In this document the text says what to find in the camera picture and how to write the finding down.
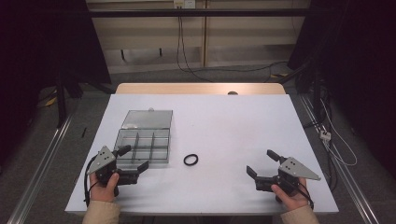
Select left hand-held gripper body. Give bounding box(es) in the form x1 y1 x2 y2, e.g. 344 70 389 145
86 145 140 198

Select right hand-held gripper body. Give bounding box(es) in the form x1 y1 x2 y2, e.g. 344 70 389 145
254 156 322 197

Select clear plastic compartment box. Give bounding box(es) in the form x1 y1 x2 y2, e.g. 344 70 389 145
113 108 174 165

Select black rubber ring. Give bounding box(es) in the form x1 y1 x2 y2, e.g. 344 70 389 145
183 153 199 167

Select person's right hand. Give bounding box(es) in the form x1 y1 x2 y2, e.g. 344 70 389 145
270 178 310 212

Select person's left hand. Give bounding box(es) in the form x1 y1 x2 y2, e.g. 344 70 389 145
89 173 120 203

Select white table cover sheet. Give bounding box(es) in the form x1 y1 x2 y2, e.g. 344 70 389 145
64 93 340 216

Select wooden table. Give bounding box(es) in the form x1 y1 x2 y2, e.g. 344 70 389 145
115 82 287 95

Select black curtain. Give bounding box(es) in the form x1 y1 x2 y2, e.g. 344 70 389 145
0 0 112 169
287 0 396 171

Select black horizontal bar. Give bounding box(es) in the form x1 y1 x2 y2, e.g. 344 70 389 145
88 8 312 19

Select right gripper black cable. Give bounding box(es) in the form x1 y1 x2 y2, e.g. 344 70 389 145
292 181 315 210

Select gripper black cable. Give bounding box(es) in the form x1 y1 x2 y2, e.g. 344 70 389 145
83 155 98 208
292 181 315 210

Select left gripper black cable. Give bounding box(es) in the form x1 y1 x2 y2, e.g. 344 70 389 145
83 155 98 208

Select aluminium floor rail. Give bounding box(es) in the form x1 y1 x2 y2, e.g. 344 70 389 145
7 113 76 224
299 93 380 224

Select white cable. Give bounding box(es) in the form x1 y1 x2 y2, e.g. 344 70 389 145
319 98 359 167

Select black floor cable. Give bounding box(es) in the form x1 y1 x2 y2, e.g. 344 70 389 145
186 60 291 82

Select black hanging wall cables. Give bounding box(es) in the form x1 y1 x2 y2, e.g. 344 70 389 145
176 16 213 83

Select white wall socket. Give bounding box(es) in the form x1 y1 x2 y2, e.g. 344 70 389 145
173 0 197 9

